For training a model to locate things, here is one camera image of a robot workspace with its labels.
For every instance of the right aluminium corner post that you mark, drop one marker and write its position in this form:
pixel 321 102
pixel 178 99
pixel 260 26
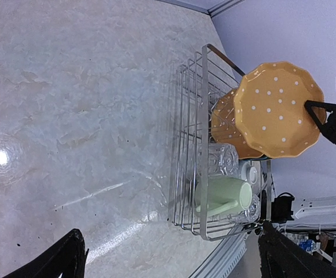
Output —
pixel 211 8

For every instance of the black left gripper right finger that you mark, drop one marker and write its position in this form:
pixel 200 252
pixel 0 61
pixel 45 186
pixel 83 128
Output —
pixel 280 257

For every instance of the clear glass cup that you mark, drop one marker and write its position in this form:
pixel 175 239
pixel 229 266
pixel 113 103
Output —
pixel 223 159
pixel 243 211

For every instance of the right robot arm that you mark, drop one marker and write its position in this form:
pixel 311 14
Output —
pixel 286 207

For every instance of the metal wire dish rack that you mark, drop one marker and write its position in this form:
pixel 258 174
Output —
pixel 203 81

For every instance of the light green mug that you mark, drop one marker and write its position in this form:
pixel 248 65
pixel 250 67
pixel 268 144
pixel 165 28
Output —
pixel 227 195

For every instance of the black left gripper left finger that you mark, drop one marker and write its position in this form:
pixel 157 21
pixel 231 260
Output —
pixel 66 258

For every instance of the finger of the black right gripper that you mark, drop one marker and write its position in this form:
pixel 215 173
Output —
pixel 323 114

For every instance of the white green ceramic bowl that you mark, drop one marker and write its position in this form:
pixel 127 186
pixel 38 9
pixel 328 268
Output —
pixel 249 173

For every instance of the clear glass cup back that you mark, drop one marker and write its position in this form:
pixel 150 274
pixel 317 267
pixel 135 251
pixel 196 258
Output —
pixel 223 159

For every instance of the yellow polka dot plate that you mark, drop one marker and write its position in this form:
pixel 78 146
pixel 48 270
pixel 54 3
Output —
pixel 270 112
pixel 223 129

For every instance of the clear glass cup front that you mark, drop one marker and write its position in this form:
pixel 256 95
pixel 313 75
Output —
pixel 243 211

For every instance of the blue polka dot plate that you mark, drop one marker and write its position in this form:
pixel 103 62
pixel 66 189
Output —
pixel 263 157

